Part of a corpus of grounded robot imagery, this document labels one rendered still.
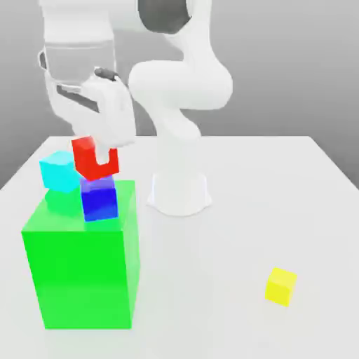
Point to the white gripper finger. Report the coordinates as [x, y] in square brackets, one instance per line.
[103, 154]

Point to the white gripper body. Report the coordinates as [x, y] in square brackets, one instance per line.
[115, 117]

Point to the small red cube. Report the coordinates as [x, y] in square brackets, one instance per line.
[84, 160]

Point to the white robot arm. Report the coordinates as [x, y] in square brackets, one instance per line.
[179, 92]

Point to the small blue cube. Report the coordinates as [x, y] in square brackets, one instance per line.
[99, 200]

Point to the small cyan cube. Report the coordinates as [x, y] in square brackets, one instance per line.
[59, 171]

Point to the small yellow cube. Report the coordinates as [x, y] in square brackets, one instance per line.
[280, 287]

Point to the large green box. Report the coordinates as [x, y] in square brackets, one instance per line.
[81, 277]

